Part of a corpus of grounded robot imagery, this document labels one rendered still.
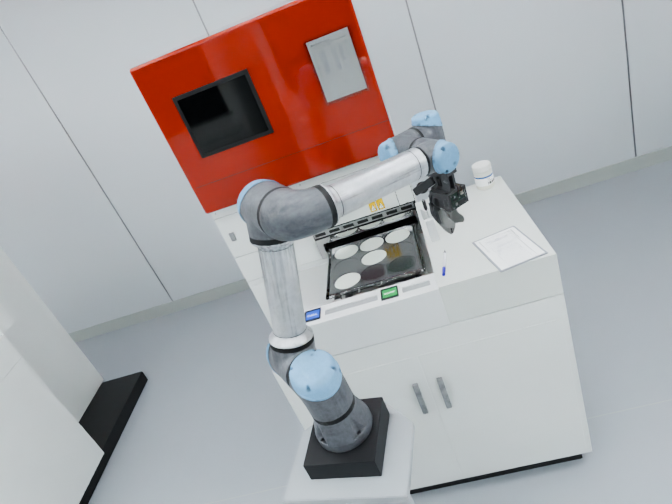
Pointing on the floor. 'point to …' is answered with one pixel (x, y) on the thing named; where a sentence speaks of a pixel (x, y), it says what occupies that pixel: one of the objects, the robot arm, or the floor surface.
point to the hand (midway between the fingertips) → (449, 229)
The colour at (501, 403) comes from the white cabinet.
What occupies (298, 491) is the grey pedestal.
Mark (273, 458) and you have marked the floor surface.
